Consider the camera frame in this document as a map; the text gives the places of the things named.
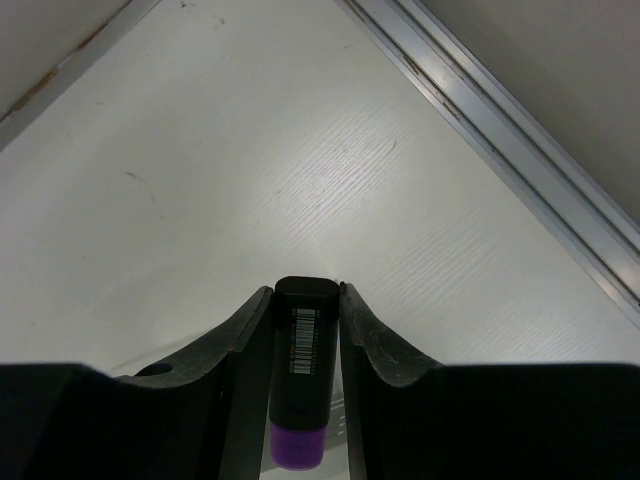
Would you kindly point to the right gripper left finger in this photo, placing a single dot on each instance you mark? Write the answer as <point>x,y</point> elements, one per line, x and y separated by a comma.
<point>206,403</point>

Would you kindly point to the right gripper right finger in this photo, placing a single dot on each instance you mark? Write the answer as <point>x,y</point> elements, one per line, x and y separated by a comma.
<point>390,404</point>

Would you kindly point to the purple cap highlighter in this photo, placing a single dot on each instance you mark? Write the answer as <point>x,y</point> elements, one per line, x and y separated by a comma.
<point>305,314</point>

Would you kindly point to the aluminium rail right side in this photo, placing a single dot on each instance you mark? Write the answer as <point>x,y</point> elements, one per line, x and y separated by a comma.
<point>582,217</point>

